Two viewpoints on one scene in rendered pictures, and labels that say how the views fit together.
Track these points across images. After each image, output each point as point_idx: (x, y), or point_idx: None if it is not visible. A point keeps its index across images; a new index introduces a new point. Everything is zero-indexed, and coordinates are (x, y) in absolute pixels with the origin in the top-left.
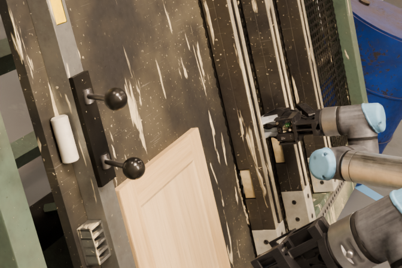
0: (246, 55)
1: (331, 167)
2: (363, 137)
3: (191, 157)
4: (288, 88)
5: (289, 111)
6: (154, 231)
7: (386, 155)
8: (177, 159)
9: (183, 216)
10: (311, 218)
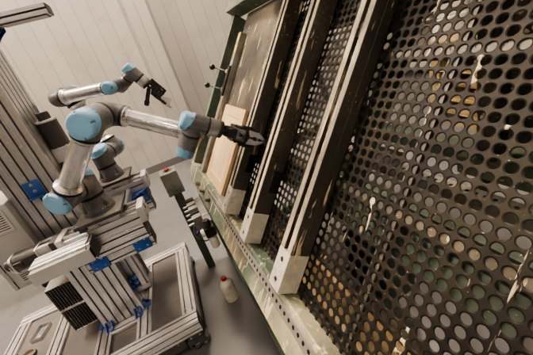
0: (260, 89)
1: None
2: None
3: (239, 116)
4: (275, 135)
5: (240, 126)
6: (224, 124)
7: (163, 117)
8: (236, 112)
9: None
10: (242, 230)
